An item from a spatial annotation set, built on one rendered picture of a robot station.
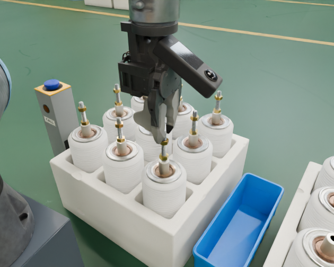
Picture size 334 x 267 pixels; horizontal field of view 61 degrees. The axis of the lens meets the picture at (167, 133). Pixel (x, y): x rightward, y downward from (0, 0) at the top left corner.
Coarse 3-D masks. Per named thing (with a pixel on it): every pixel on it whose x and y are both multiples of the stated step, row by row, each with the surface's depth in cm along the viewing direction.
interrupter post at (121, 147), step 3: (117, 144) 63; (120, 144) 62; (123, 144) 63; (117, 147) 63; (120, 147) 63; (123, 147) 63; (126, 147) 64; (117, 150) 64; (120, 150) 63; (123, 150) 63; (126, 150) 64; (120, 153) 64; (123, 153) 64
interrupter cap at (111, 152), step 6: (114, 144) 66; (126, 144) 66; (132, 144) 66; (108, 150) 64; (114, 150) 65; (132, 150) 64; (138, 150) 65; (108, 156) 62; (114, 156) 63; (120, 156) 63; (126, 156) 63; (132, 156) 62
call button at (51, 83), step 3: (48, 81) 77; (51, 81) 77; (54, 81) 77; (57, 81) 77; (45, 84) 76; (48, 84) 76; (51, 84) 76; (54, 84) 76; (57, 84) 76; (48, 87) 76; (51, 87) 76; (54, 87) 76; (57, 87) 77
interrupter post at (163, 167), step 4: (160, 160) 57; (168, 160) 57; (160, 164) 57; (164, 164) 57; (168, 164) 57; (160, 168) 58; (164, 168) 57; (168, 168) 58; (160, 172) 58; (164, 172) 58; (168, 172) 59
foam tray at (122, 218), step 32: (64, 160) 73; (224, 160) 73; (64, 192) 77; (96, 192) 65; (192, 192) 65; (224, 192) 77; (96, 224) 74; (128, 224) 63; (160, 224) 57; (192, 224) 62; (160, 256) 62
